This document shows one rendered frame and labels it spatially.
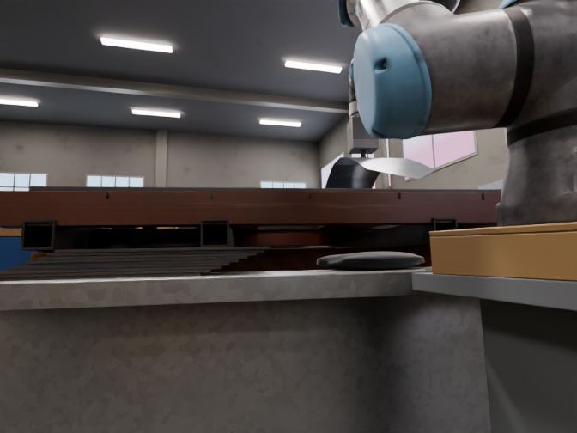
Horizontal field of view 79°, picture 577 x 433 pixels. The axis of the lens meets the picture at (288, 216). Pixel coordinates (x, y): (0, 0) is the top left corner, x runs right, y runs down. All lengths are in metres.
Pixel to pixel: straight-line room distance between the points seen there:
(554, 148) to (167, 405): 0.60
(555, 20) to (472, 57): 0.08
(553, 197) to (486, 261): 0.08
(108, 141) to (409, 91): 11.79
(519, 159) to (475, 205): 0.39
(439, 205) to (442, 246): 0.35
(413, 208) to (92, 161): 11.50
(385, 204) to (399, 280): 0.25
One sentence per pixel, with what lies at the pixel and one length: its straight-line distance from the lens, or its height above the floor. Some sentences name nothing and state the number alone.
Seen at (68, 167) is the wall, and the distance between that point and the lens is 12.09.
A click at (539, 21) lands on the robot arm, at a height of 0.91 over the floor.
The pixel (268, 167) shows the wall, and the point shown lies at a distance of 11.79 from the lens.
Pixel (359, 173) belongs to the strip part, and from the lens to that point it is 1.26.
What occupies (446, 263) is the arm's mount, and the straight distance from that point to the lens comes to 0.41.
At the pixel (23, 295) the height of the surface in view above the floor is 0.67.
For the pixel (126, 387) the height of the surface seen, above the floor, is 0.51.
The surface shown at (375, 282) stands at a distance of 0.47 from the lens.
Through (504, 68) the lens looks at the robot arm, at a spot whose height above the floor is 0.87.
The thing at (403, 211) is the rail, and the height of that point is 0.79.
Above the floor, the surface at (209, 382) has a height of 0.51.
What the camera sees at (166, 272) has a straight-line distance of 0.52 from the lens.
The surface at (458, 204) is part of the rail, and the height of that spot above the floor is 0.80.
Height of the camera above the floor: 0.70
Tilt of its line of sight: 7 degrees up
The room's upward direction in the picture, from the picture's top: 1 degrees counter-clockwise
